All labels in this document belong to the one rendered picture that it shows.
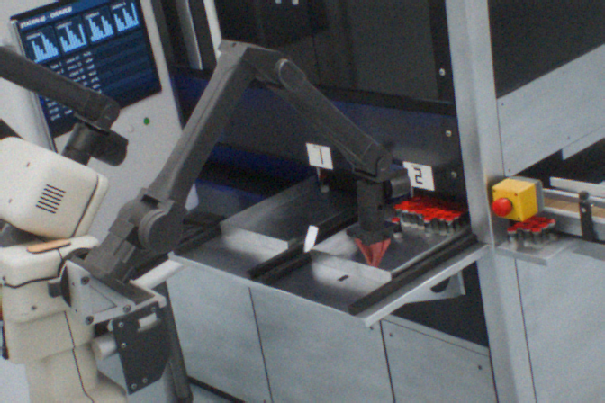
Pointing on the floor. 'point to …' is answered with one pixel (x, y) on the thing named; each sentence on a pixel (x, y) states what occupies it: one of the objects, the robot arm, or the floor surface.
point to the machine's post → (483, 119)
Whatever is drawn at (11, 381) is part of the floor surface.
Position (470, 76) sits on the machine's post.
